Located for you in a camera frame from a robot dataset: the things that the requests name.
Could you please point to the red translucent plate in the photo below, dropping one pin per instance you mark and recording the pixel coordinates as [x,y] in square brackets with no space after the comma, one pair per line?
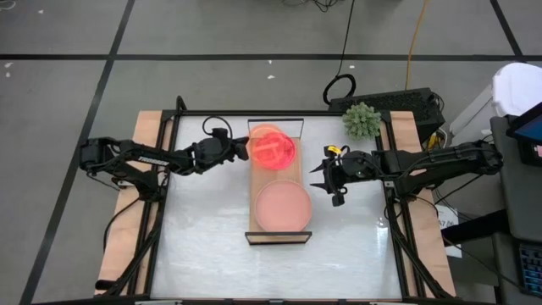
[267,163]
[279,159]
[259,130]

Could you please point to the black metal dish rack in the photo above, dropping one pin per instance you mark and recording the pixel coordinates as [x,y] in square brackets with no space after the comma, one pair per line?
[275,173]

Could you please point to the tablet screen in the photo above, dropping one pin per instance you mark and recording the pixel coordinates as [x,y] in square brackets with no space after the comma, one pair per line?
[529,131]

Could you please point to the white paper sheet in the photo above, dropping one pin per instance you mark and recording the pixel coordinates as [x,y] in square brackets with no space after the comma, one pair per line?
[446,220]

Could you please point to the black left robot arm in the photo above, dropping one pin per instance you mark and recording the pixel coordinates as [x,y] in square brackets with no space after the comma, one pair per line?
[148,157]

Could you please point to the black computer case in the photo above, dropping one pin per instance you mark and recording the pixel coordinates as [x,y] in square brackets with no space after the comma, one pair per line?
[394,101]

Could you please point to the yellow gripper tag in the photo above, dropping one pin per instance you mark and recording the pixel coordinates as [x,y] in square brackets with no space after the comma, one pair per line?
[334,149]

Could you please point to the pink plate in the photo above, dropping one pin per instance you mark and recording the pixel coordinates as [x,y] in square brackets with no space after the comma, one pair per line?
[283,206]

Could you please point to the white bag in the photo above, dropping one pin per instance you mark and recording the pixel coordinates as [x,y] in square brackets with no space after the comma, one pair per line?
[518,87]

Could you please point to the black keyboard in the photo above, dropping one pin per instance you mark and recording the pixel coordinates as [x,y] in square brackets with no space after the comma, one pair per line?
[532,269]

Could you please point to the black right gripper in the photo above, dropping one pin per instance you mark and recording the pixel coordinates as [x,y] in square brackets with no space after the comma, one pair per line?
[353,167]

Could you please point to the green potted succulent plant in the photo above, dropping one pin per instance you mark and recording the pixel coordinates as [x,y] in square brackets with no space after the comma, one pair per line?
[361,121]

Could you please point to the grey desk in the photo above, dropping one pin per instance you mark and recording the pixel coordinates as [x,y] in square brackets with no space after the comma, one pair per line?
[514,190]

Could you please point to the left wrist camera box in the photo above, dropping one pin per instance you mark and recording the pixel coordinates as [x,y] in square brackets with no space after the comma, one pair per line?
[221,132]

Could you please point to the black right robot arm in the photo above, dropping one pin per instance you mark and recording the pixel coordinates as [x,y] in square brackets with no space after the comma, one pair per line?
[423,163]

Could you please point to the black table frame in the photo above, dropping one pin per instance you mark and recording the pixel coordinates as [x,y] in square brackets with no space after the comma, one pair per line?
[211,113]

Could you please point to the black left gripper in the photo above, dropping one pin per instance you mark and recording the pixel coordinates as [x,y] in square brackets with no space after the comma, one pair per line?
[211,150]

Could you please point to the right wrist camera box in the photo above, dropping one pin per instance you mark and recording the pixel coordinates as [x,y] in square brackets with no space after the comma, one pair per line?
[339,199]

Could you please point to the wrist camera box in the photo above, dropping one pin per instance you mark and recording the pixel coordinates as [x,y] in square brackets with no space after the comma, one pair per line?
[339,199]
[221,132]

